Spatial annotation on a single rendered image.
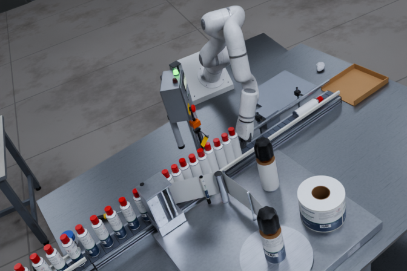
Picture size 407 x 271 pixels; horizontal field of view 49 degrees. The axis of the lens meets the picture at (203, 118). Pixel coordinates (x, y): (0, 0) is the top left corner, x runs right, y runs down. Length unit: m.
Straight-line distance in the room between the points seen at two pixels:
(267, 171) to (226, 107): 0.86
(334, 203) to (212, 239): 0.57
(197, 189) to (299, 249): 0.56
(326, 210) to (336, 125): 0.79
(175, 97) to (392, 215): 1.10
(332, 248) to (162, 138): 1.28
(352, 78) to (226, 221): 1.32
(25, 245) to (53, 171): 0.81
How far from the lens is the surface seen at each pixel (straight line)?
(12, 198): 3.39
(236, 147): 2.34
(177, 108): 2.04
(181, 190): 2.17
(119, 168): 2.69
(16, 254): 3.84
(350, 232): 2.05
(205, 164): 2.25
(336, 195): 1.99
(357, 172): 2.34
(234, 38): 2.14
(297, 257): 1.97
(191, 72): 2.99
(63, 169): 4.29
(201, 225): 2.16
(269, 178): 2.14
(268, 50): 3.36
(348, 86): 2.89
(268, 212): 1.75
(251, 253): 2.00
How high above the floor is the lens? 2.54
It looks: 37 degrees down
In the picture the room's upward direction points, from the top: 16 degrees counter-clockwise
